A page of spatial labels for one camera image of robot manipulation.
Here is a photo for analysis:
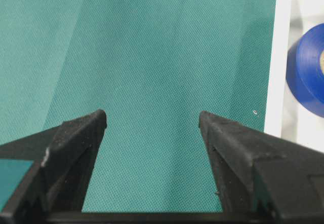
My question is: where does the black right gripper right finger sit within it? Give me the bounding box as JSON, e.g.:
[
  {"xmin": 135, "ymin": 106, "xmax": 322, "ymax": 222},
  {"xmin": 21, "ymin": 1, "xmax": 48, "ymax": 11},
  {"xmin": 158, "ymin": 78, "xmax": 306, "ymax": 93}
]
[{"xmin": 198, "ymin": 111, "xmax": 323, "ymax": 223}]

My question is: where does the blue tape roll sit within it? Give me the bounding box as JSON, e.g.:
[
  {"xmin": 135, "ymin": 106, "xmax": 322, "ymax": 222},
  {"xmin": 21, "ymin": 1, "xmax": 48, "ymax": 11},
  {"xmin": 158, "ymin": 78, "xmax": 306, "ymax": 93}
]
[{"xmin": 286, "ymin": 24, "xmax": 323, "ymax": 117}]

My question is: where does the white plastic case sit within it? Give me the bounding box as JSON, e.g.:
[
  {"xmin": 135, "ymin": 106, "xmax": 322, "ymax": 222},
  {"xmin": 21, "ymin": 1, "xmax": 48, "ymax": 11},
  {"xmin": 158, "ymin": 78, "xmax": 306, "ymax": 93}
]
[{"xmin": 264, "ymin": 0, "xmax": 323, "ymax": 152}]

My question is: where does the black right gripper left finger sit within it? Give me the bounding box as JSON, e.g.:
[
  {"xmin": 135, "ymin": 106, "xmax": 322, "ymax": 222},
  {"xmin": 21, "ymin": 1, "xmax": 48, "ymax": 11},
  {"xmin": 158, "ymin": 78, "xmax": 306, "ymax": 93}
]
[{"xmin": 1, "ymin": 109, "xmax": 107, "ymax": 223}]

